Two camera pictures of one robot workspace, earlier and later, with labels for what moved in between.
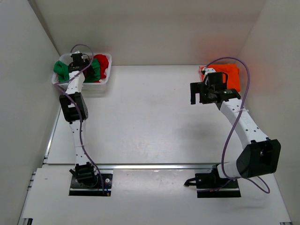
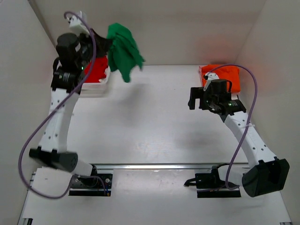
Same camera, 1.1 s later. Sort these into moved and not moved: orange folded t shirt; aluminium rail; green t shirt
Moved: green t shirt
Not moved: orange folded t shirt; aluminium rail
